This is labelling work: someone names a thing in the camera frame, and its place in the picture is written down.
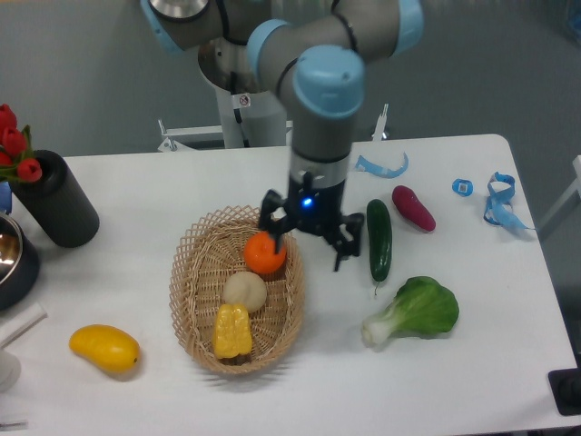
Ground yellow mango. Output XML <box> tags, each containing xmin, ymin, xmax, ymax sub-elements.
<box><xmin>68</xmin><ymin>324</ymin><xmax>141</xmax><ymax>374</ymax></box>

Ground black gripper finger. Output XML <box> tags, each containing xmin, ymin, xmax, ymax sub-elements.
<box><xmin>333</xmin><ymin>236</ymin><xmax>359</xmax><ymax>272</ymax></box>
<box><xmin>259</xmin><ymin>216</ymin><xmax>291</xmax><ymax>253</ymax></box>

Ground purple sweet potato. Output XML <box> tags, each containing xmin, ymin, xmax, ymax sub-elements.
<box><xmin>391</xmin><ymin>185</ymin><xmax>436</xmax><ymax>233</ymax></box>

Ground green cucumber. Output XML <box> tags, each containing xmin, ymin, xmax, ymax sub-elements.
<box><xmin>367</xmin><ymin>199</ymin><xmax>392</xmax><ymax>293</ymax></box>

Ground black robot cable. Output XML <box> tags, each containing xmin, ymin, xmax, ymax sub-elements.
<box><xmin>229</xmin><ymin>72</ymin><xmax>251</xmax><ymax>149</ymax></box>

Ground black cylindrical vase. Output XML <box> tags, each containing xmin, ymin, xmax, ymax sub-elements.
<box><xmin>10</xmin><ymin>150</ymin><xmax>100</xmax><ymax>248</ymax></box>

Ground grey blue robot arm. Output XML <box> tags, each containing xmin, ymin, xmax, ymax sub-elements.
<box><xmin>141</xmin><ymin>1</ymin><xmax>424</xmax><ymax>260</ymax></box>

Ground green bok choy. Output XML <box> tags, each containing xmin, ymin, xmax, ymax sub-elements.
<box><xmin>360</xmin><ymin>276</ymin><xmax>460</xmax><ymax>346</ymax></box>

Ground woven wicker basket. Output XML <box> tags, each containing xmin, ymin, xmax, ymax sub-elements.
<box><xmin>170</xmin><ymin>205</ymin><xmax>305</xmax><ymax>374</ymax></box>

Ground red artificial tulips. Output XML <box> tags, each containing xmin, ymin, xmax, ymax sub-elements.
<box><xmin>1</xmin><ymin>104</ymin><xmax>43</xmax><ymax>183</ymax></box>

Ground small blue tape roll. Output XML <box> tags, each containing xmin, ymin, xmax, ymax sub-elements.
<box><xmin>452</xmin><ymin>178</ymin><xmax>474</xmax><ymax>197</ymax></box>

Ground white lamp stand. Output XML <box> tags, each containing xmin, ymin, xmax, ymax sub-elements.
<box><xmin>1</xmin><ymin>302</ymin><xmax>47</xmax><ymax>392</ymax></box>

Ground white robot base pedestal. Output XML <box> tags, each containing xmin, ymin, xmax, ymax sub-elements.
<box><xmin>158</xmin><ymin>38</ymin><xmax>292</xmax><ymax>152</ymax></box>

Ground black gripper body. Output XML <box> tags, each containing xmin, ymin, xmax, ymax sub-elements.
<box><xmin>259</xmin><ymin>172</ymin><xmax>364</xmax><ymax>252</ymax></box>

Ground orange fruit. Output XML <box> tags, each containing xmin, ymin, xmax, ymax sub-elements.
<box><xmin>243</xmin><ymin>232</ymin><xmax>287</xmax><ymax>274</ymax></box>

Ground tangled blue tape ribbon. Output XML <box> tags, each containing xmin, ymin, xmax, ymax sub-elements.
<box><xmin>483</xmin><ymin>172</ymin><xmax>534</xmax><ymax>231</ymax></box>

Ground yellow bell pepper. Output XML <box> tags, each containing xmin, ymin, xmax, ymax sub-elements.
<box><xmin>212</xmin><ymin>303</ymin><xmax>252</xmax><ymax>359</ymax></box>

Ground black device at edge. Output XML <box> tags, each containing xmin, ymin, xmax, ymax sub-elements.
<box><xmin>548</xmin><ymin>368</ymin><xmax>580</xmax><ymax>416</ymax></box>

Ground black metal bowl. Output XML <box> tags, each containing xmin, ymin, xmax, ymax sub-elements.
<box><xmin>1</xmin><ymin>213</ymin><xmax>40</xmax><ymax>311</ymax></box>

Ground blue curved tape strip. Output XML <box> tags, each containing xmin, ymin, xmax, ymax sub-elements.
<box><xmin>354</xmin><ymin>154</ymin><xmax>409</xmax><ymax>179</ymax></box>

